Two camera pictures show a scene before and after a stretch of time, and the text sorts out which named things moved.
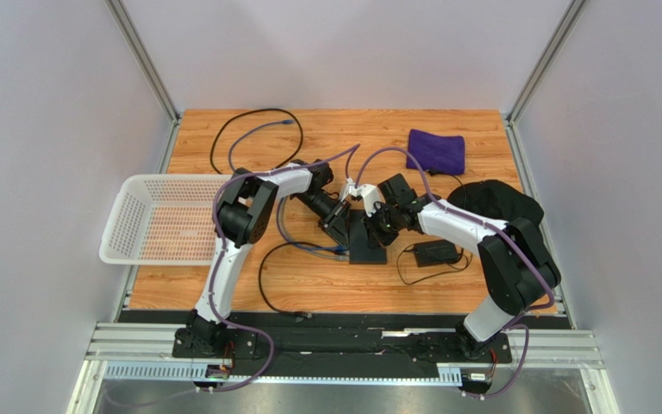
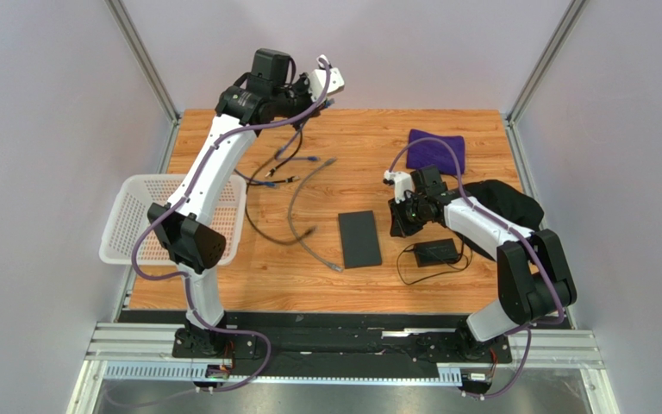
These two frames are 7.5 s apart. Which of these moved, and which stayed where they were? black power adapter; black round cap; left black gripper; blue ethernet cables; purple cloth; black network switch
Moved: blue ethernet cables; left black gripper
Stayed: black network switch; purple cloth; black round cap; black power adapter
